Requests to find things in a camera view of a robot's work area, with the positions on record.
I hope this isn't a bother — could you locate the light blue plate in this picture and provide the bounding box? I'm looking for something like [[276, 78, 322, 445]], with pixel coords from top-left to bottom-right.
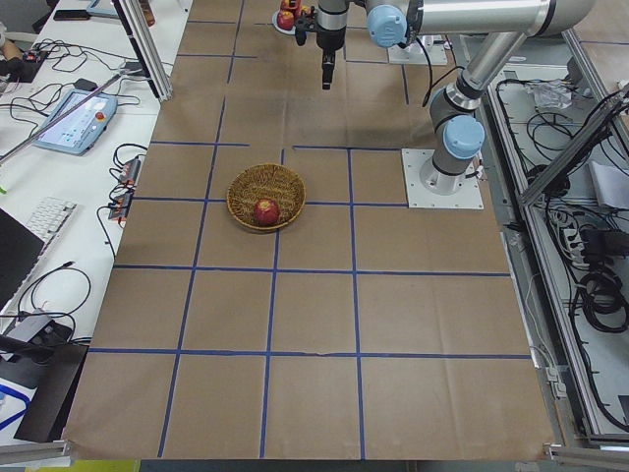
[[272, 10, 296, 35]]

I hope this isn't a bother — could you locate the aluminium frame post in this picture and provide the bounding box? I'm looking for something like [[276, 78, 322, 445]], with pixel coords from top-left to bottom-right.
[[113, 0, 173, 102]]

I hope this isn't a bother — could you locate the black monitor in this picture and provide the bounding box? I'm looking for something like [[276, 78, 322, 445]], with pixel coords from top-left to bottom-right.
[[0, 209, 44, 308]]

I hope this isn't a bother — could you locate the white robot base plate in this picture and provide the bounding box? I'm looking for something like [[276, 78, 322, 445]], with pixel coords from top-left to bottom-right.
[[401, 148, 485, 210]]

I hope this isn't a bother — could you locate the woven wicker basket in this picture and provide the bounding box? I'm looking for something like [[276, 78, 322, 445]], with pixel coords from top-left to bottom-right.
[[226, 163, 306, 232]]

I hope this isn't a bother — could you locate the white keyboard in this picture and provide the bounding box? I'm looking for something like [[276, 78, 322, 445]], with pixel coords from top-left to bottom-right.
[[26, 197, 77, 247]]

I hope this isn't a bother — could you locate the silver robot arm near basket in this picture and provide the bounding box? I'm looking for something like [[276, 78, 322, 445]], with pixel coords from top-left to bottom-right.
[[359, 0, 594, 195]]

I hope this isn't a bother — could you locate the black gripper with apple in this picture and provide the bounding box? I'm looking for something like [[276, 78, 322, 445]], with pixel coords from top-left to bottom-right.
[[295, 0, 347, 90]]

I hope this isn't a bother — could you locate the orange black usb hub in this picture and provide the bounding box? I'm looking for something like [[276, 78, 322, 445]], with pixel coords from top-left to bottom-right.
[[118, 157, 142, 186], [108, 192, 133, 223]]

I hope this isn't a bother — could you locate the blue teach pendant tablet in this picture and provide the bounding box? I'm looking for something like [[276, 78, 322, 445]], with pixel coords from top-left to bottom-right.
[[33, 93, 118, 155]]

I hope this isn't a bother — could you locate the red apple in basket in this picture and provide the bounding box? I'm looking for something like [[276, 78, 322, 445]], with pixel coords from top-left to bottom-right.
[[253, 199, 280, 227]]

